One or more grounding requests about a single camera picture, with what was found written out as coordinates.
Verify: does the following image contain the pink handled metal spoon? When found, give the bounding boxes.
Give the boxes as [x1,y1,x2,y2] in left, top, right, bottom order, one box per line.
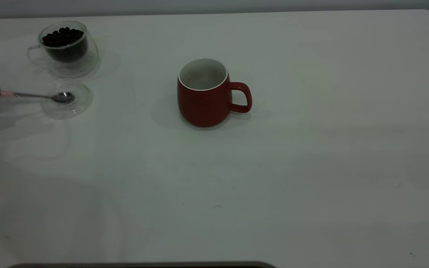
[0,90,76,104]

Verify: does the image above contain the clear glass handled cup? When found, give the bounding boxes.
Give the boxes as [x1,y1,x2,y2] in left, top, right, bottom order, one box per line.
[26,20,99,79]

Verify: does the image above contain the dark coffee beans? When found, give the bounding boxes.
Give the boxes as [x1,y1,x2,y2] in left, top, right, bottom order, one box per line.
[42,27,88,63]

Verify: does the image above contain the clear glass round dish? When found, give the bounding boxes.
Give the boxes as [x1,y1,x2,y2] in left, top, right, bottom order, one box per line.
[41,80,93,120]

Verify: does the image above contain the red ceramic mug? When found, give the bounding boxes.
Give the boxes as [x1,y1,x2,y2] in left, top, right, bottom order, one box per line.
[177,58,253,128]

